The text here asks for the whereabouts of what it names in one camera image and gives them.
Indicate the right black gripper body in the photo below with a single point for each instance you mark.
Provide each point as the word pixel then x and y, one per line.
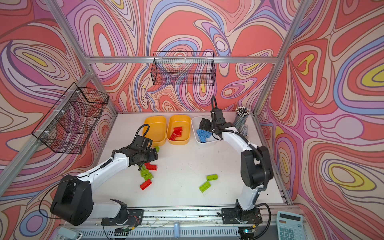
pixel 209 126

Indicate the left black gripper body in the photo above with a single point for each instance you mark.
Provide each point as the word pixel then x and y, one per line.
pixel 148 156

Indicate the red lego pile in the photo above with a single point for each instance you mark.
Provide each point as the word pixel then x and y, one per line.
pixel 151 167

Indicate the blue lego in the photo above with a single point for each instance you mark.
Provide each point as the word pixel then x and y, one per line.
pixel 203 133
pixel 202 139

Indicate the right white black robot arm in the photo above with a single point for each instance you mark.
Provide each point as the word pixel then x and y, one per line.
pixel 256 167

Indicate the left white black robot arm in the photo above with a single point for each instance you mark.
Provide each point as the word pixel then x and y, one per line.
pixel 73 201

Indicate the white plastic bin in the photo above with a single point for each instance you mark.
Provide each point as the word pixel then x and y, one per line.
pixel 196 125

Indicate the left yellow plastic bin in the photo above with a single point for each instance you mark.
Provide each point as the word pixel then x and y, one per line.
pixel 157 130

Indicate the yellow plastic bin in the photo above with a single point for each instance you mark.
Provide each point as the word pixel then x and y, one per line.
pixel 157 130
pixel 179 121

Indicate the cup of pencils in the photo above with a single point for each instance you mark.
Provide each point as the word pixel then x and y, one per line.
pixel 242 114

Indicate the middle yellow plastic bin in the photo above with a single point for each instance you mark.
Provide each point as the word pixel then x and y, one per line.
pixel 179 121

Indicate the light green calculator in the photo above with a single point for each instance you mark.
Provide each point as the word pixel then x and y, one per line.
pixel 290 226

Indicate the back black wire basket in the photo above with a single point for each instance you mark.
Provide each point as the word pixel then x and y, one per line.
pixel 183 68

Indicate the black wire basket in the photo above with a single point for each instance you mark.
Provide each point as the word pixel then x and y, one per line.
pixel 74 120
pixel 183 68

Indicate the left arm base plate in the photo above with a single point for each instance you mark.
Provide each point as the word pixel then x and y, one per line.
pixel 129 217

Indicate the left black wire basket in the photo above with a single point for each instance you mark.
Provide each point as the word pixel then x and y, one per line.
pixel 74 120

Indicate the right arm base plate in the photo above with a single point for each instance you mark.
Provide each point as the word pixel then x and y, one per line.
pixel 231 216

